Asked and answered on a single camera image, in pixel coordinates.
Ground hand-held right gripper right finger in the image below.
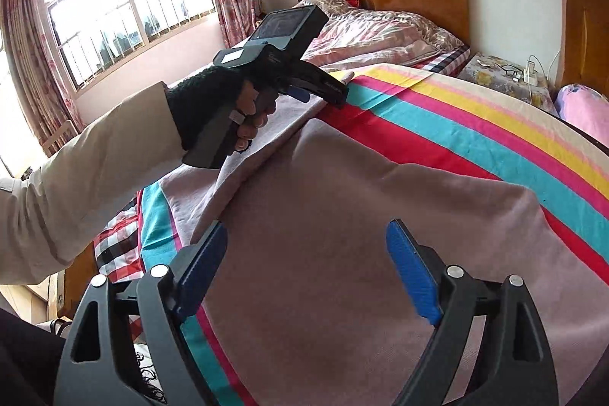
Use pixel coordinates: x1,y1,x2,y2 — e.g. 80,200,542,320
385,218,560,406

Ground pink floral quilt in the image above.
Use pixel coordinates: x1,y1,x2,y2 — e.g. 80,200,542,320
556,83,609,145

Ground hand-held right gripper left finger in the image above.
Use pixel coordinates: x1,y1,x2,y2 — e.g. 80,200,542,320
54,220,229,406

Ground wooden chair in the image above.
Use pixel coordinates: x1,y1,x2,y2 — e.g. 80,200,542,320
42,119,79,157

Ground person's dark clothing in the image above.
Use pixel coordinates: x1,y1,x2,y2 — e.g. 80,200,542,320
0,306,67,406

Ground wooden bed frame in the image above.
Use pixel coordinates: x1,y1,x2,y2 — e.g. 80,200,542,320
59,242,98,323

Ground eyeglasses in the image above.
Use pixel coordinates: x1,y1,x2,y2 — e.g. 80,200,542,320
495,62,524,80

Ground pink satin quilt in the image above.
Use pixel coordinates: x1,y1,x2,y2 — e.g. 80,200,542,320
297,0,466,69

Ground person's left forearm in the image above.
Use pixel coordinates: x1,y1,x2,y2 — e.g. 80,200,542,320
0,83,185,288

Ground striped colourful blanket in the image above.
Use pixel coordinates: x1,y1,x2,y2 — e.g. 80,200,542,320
92,62,609,406

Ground white cable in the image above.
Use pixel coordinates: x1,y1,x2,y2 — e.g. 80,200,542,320
542,49,562,90

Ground nightstand with floral cloth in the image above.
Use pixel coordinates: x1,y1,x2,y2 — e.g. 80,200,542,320
457,53,560,116

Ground person's left hand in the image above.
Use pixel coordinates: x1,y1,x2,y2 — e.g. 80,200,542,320
166,66,277,154

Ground light pink pants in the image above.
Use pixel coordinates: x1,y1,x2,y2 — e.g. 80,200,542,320
159,72,593,406

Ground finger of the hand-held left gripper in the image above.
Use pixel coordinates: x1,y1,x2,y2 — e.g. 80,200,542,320
297,70,351,106
284,83,312,103

